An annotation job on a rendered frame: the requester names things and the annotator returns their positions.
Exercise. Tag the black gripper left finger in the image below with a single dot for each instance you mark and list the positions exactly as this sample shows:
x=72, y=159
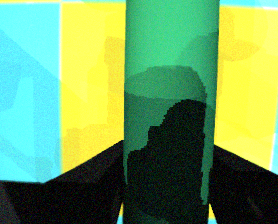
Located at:
x=90, y=193

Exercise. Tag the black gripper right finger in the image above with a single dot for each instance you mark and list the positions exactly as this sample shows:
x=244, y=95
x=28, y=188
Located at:
x=242, y=192

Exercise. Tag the green cylinder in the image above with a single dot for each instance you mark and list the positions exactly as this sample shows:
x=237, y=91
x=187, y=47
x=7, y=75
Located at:
x=170, y=89

